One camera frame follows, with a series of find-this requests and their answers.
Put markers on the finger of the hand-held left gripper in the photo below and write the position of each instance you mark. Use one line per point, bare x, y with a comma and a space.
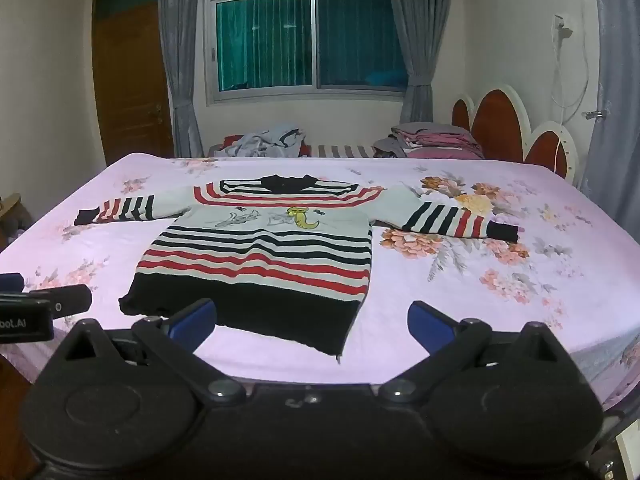
67, 299
11, 281

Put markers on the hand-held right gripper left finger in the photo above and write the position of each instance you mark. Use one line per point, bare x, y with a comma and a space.
192, 321

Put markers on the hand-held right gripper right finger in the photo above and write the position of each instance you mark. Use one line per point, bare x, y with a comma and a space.
425, 324

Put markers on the striped knit sweater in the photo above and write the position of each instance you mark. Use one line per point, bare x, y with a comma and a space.
260, 260

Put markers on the stack of folded pink clothes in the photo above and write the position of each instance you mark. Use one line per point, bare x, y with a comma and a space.
435, 142

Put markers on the pile of grey clothes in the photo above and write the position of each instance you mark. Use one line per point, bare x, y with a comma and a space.
265, 141

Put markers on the pink floral bed sheet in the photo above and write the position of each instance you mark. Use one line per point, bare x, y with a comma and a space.
475, 310

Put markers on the striped cloth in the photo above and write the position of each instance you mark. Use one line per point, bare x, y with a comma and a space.
340, 151

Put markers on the white and brown headboard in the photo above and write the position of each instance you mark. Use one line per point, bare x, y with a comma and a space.
500, 120

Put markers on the brown wooden door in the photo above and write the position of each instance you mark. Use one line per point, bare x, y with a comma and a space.
130, 85

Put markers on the grey curtain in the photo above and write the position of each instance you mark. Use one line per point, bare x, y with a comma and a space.
177, 60
417, 35

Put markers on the window with green glass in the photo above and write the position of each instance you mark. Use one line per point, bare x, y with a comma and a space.
300, 40

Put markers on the metal wall hook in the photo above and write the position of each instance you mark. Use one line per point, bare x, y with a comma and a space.
597, 114

